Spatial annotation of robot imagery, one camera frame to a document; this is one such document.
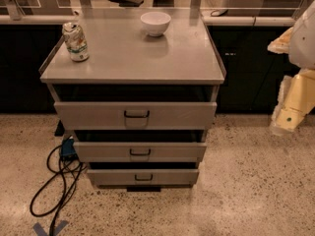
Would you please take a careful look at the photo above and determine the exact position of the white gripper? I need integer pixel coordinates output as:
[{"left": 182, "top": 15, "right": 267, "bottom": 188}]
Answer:
[{"left": 267, "top": 28, "right": 315, "bottom": 136}]

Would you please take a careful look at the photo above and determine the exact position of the grey bottom drawer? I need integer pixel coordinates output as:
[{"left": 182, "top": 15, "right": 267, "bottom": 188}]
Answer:
[{"left": 87, "top": 169, "right": 199, "bottom": 186}]

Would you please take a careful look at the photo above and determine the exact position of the grey drawer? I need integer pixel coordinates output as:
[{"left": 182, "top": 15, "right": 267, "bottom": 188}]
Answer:
[
  {"left": 74, "top": 142, "right": 207, "bottom": 162},
  {"left": 54, "top": 102, "right": 217, "bottom": 130},
  {"left": 87, "top": 169, "right": 199, "bottom": 186}
]

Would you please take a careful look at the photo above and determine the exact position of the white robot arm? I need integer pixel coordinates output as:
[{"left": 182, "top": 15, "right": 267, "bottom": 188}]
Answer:
[{"left": 267, "top": 1, "right": 315, "bottom": 136}]

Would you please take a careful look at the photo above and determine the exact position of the grey top drawer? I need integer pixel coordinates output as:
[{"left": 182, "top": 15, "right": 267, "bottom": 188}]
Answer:
[{"left": 54, "top": 102, "right": 217, "bottom": 130}]

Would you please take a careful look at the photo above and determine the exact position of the grey drawer cabinet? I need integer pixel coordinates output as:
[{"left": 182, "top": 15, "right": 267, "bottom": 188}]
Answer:
[{"left": 41, "top": 8, "right": 225, "bottom": 188}]

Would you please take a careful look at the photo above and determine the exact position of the grey middle drawer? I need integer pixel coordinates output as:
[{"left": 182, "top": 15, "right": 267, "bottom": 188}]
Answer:
[{"left": 74, "top": 142, "right": 207, "bottom": 162}]

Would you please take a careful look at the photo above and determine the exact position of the white bowl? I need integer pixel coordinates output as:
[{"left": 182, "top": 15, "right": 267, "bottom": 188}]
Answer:
[{"left": 141, "top": 12, "right": 171, "bottom": 36}]

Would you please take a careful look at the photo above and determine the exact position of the black chair armrest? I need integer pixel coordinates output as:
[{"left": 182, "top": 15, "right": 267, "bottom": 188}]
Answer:
[{"left": 108, "top": 0, "right": 144, "bottom": 7}]

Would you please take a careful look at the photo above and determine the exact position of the crushed drink can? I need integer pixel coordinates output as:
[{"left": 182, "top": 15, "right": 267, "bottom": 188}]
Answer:
[{"left": 62, "top": 23, "right": 90, "bottom": 62}]

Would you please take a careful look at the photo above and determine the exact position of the blue power box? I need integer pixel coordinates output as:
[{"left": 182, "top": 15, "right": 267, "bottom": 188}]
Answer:
[{"left": 60, "top": 139, "right": 77, "bottom": 159}]

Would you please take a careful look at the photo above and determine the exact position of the blue tape cross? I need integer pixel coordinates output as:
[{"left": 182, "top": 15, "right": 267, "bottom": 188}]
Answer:
[{"left": 31, "top": 219, "right": 70, "bottom": 236}]

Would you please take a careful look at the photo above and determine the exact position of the black floor cable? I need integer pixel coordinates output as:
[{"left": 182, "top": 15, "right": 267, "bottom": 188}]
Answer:
[{"left": 30, "top": 144, "right": 87, "bottom": 236}]

